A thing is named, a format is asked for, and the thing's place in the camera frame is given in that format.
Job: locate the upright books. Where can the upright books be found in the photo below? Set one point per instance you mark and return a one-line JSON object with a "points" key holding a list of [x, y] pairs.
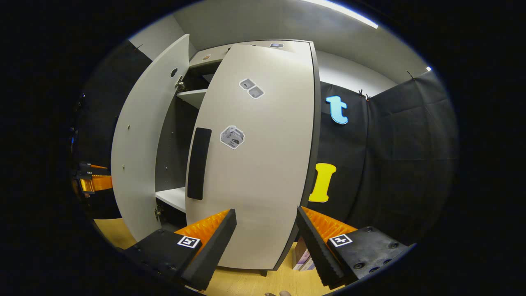
{"points": [[303, 257]]}

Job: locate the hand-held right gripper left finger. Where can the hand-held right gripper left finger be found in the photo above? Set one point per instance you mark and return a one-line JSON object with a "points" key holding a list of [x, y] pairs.
{"points": [[211, 257]]}

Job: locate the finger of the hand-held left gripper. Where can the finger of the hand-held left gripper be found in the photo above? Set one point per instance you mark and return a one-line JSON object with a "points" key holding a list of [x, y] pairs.
{"points": [[88, 167], [84, 176]]}

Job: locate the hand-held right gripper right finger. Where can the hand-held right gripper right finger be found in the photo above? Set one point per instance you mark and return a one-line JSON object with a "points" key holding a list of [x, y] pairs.
{"points": [[316, 250]]}

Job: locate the white cabinet door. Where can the white cabinet door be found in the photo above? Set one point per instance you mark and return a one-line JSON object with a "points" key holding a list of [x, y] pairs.
{"points": [[263, 172], [139, 144]]}

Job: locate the white cabinet shelf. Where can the white cabinet shelf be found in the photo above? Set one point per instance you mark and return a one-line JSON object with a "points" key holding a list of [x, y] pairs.
{"points": [[193, 98]]}

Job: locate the long ceiling light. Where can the long ceiling light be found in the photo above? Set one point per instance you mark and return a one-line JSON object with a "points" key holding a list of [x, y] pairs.
{"points": [[345, 11]]}

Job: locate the white cabinet drawer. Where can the white cabinet drawer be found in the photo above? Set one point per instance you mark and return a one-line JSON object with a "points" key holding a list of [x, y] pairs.
{"points": [[213, 55]]}

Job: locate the white and grey cabinet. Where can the white and grey cabinet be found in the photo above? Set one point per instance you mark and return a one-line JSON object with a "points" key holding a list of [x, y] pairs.
{"points": [[174, 148]]}

